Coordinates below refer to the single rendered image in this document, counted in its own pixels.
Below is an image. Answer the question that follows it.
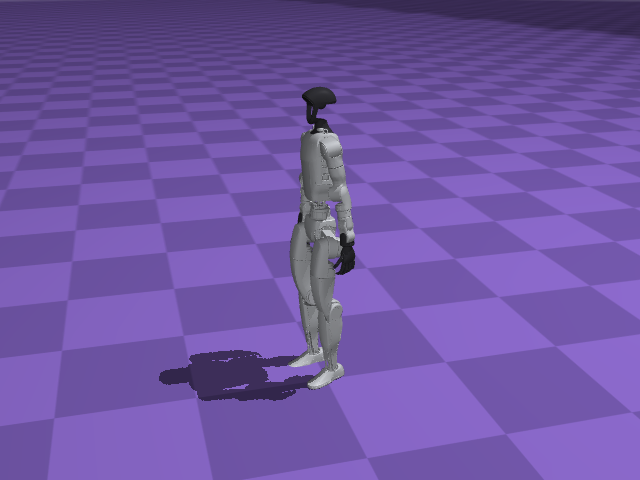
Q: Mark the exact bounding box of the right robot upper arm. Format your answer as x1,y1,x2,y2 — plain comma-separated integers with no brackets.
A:
299,132,306,186

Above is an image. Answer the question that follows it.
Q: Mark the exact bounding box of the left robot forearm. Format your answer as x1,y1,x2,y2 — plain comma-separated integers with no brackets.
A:
335,186,355,243

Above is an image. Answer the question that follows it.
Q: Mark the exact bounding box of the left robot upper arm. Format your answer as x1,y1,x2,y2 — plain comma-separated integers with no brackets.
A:
319,137,348,202

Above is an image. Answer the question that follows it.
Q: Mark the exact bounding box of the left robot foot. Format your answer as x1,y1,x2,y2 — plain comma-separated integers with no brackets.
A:
307,363,345,389

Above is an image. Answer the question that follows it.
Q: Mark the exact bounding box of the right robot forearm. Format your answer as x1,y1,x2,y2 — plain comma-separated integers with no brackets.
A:
299,185,312,221

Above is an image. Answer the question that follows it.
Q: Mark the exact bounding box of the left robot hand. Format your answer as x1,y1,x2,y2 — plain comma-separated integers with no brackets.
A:
333,233,355,275

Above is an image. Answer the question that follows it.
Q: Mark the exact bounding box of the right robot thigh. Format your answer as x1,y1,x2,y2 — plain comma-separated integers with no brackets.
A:
290,221,316,305

